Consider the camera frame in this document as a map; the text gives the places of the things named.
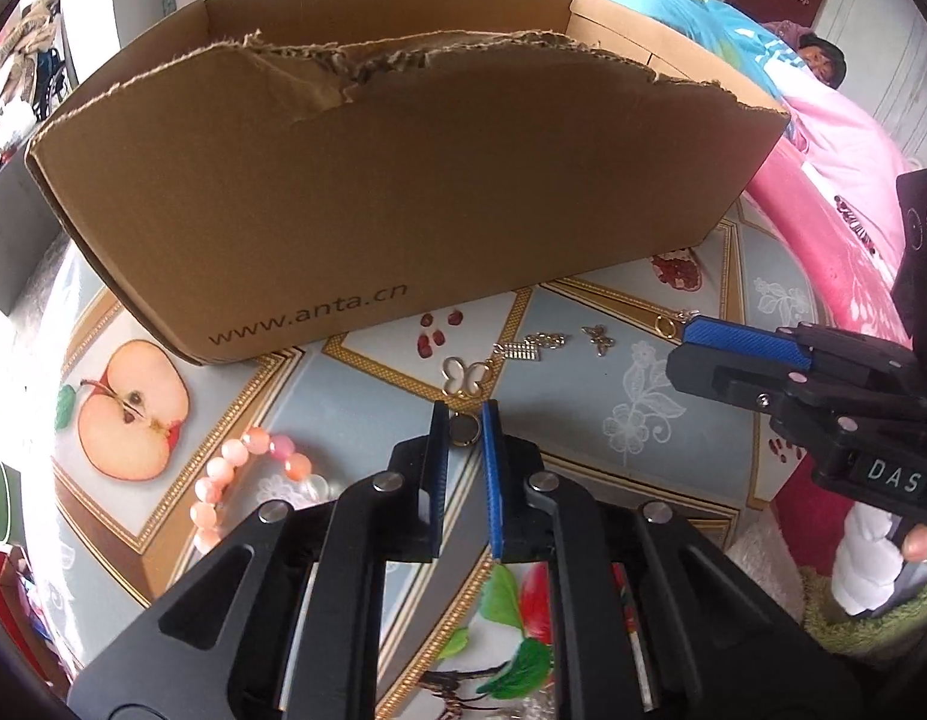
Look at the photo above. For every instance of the blue printed blanket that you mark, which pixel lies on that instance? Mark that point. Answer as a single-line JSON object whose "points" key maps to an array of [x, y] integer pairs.
{"points": [[696, 7]]}

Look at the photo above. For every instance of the pile of beige bags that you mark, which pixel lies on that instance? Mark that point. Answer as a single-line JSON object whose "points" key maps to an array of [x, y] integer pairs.
{"points": [[17, 37]]}

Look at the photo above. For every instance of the fruit print tablecloth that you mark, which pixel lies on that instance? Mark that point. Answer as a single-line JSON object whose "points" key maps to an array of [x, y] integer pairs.
{"points": [[568, 420]]}

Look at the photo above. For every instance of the brown cardboard box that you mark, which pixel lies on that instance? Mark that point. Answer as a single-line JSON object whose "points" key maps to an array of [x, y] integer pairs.
{"points": [[358, 202]]}

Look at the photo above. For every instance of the small gold charm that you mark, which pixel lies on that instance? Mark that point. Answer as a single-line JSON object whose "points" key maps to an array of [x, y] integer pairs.
{"points": [[600, 337]]}

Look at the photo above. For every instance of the grey cabinet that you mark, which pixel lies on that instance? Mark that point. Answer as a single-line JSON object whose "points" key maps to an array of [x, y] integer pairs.
{"points": [[13, 225]]}

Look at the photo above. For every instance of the wheelchair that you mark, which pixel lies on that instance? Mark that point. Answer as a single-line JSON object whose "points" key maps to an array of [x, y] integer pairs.
{"points": [[54, 75]]}

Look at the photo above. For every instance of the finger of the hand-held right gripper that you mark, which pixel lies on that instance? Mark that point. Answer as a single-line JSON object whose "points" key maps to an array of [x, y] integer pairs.
{"points": [[741, 341], [726, 379]]}

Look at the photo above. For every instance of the person's right forearm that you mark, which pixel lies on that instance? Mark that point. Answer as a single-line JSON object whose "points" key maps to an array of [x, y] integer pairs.
{"points": [[872, 562]]}

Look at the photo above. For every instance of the person's right hand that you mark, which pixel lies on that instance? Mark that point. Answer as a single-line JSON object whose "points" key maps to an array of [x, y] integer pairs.
{"points": [[921, 544]]}

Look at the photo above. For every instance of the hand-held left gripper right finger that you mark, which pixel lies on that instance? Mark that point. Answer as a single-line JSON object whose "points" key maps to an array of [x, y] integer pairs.
{"points": [[496, 480]]}

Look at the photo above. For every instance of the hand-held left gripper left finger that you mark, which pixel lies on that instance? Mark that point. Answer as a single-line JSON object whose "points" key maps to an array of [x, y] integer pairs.
{"points": [[435, 480]]}

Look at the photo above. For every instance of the pink blanket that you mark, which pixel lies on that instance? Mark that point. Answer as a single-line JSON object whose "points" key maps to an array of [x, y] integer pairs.
{"points": [[831, 187]]}

